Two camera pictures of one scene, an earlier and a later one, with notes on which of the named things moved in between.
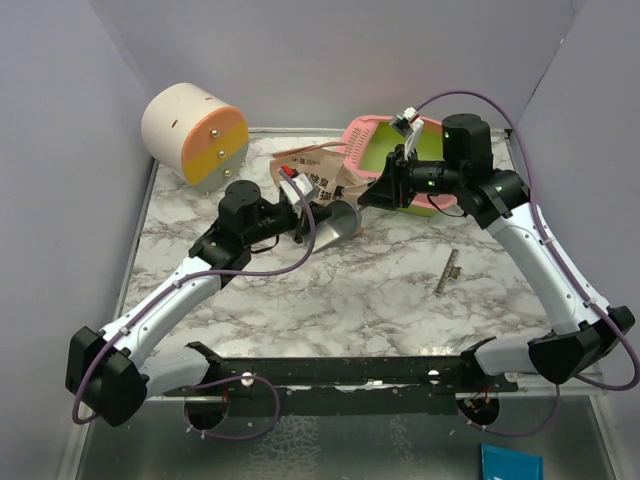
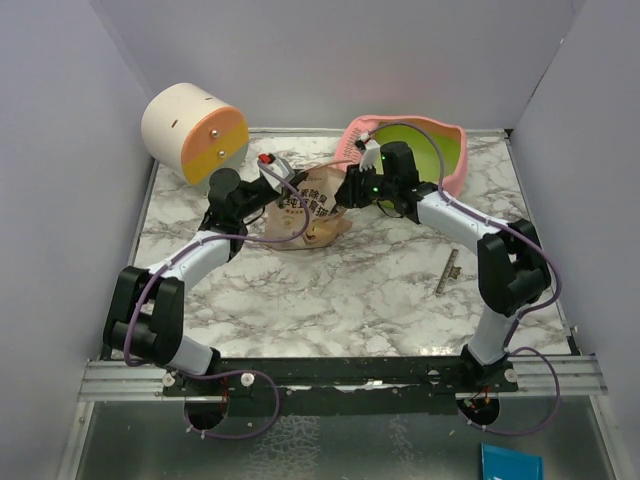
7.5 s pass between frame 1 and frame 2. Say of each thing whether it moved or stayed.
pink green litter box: stayed
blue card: stayed
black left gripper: moved
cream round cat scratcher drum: stayed
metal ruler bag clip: stayed
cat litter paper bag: moved
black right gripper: moved
